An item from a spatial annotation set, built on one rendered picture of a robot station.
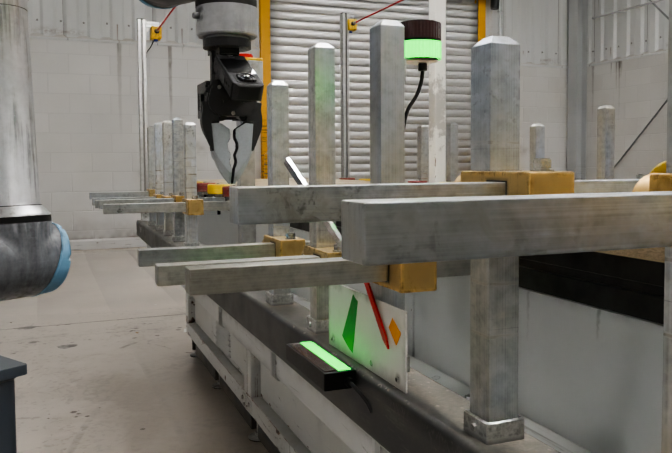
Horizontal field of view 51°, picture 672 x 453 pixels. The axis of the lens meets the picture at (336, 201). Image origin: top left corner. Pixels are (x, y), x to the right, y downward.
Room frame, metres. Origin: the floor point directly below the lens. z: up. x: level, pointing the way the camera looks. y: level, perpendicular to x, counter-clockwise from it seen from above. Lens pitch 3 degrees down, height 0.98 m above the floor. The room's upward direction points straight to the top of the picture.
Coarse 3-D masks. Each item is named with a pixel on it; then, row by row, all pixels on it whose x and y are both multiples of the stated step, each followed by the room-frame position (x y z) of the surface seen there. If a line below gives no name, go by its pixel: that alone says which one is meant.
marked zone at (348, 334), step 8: (352, 296) 1.00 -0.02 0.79; (352, 304) 1.00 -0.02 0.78; (352, 312) 1.00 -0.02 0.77; (352, 320) 1.00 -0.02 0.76; (344, 328) 1.03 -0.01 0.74; (352, 328) 1.00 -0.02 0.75; (344, 336) 1.03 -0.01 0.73; (352, 336) 1.00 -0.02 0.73; (352, 344) 1.00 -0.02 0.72; (352, 352) 1.00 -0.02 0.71
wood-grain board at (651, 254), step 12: (204, 180) 3.51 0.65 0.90; (216, 180) 3.49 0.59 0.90; (264, 180) 3.42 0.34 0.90; (336, 180) 3.32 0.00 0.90; (348, 180) 3.30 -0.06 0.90; (360, 180) 3.29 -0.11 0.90; (600, 252) 0.83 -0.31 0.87; (612, 252) 0.81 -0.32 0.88; (624, 252) 0.79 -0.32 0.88; (636, 252) 0.77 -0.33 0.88; (648, 252) 0.76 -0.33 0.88; (660, 252) 0.74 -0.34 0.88
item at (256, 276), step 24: (240, 264) 0.84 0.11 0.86; (264, 264) 0.84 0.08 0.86; (288, 264) 0.84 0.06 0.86; (312, 264) 0.85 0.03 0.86; (336, 264) 0.86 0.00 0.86; (360, 264) 0.87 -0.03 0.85; (456, 264) 0.92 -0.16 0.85; (192, 288) 0.80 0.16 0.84; (216, 288) 0.81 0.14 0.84; (240, 288) 0.82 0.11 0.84; (264, 288) 0.83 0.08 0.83; (288, 288) 0.84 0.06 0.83
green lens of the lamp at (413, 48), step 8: (408, 40) 0.94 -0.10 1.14; (416, 40) 0.94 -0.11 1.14; (424, 40) 0.94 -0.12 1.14; (432, 40) 0.94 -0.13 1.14; (408, 48) 0.94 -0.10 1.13; (416, 48) 0.94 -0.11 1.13; (424, 48) 0.94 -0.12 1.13; (432, 48) 0.94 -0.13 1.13; (440, 48) 0.95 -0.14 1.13; (408, 56) 0.94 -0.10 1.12; (416, 56) 0.94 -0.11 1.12; (424, 56) 0.94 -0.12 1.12; (432, 56) 0.94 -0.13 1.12; (440, 56) 0.95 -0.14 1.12
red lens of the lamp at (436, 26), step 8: (408, 24) 0.94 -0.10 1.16; (416, 24) 0.94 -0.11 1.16; (424, 24) 0.94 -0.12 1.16; (432, 24) 0.94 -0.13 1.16; (440, 24) 0.95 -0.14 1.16; (408, 32) 0.94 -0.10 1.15; (416, 32) 0.94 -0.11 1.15; (424, 32) 0.94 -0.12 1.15; (432, 32) 0.94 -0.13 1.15; (440, 32) 0.95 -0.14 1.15; (440, 40) 0.96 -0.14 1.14
